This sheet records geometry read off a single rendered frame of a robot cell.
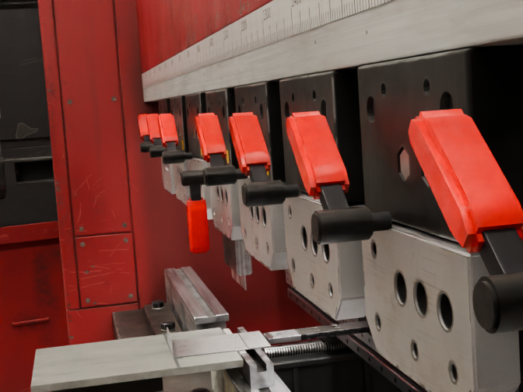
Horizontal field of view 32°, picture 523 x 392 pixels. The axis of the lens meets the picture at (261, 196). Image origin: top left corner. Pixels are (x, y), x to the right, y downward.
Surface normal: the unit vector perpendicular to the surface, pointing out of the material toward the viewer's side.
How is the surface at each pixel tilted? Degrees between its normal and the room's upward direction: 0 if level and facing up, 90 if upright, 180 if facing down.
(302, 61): 90
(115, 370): 0
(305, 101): 90
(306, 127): 39
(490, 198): 56
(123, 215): 90
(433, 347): 90
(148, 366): 0
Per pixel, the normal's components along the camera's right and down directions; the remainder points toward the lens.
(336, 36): -0.98, 0.09
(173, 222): 0.21, 0.09
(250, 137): 0.07, -0.72
